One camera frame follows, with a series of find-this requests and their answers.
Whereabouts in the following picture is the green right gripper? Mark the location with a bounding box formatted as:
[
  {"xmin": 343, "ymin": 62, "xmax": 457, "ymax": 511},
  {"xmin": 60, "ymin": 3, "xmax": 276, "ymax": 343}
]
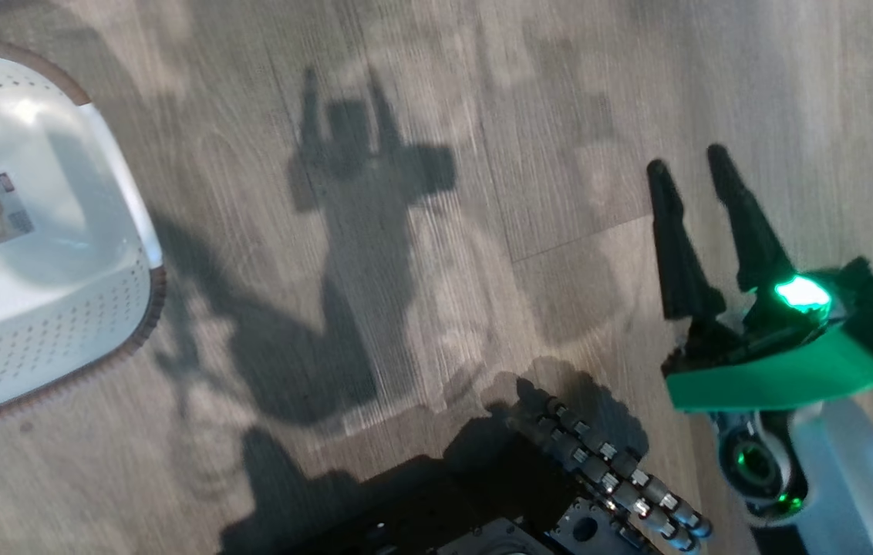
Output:
[{"xmin": 646, "ymin": 144, "xmax": 873, "ymax": 413}]

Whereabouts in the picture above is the white perforated laundry basket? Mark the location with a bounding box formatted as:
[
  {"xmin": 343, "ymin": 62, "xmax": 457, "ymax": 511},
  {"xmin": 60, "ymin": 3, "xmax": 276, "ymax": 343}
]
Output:
[{"xmin": 0, "ymin": 35, "xmax": 167, "ymax": 436}]

